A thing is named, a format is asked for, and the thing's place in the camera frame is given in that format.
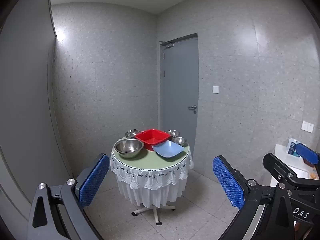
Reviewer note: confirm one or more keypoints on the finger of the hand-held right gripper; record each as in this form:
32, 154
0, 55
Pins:
307, 155
278, 166

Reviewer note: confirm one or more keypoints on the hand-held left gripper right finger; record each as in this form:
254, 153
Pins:
227, 185

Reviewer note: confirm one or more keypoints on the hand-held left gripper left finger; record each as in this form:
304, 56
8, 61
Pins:
92, 180

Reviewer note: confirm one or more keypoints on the large steel bowl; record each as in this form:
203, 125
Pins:
128, 147

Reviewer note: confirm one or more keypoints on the small steel bowl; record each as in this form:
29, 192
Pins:
174, 132
178, 140
131, 133

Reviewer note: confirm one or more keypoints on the blue square plate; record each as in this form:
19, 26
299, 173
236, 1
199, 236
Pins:
167, 150

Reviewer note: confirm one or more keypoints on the red square plastic basin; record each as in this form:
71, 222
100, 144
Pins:
150, 137

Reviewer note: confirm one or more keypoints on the white cabinet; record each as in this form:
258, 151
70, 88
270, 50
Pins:
281, 150

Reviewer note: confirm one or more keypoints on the blue white packet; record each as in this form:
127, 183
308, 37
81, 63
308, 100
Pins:
291, 148

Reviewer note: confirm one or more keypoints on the white table base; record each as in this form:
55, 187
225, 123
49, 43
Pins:
155, 212

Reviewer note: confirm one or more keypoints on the grey door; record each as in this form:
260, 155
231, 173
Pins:
178, 80

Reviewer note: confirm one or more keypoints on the door closer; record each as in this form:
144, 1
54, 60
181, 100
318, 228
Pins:
168, 43

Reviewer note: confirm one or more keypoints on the white wall socket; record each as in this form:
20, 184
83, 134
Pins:
307, 126

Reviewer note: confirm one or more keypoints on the white light switch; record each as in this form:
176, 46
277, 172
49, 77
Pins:
216, 89

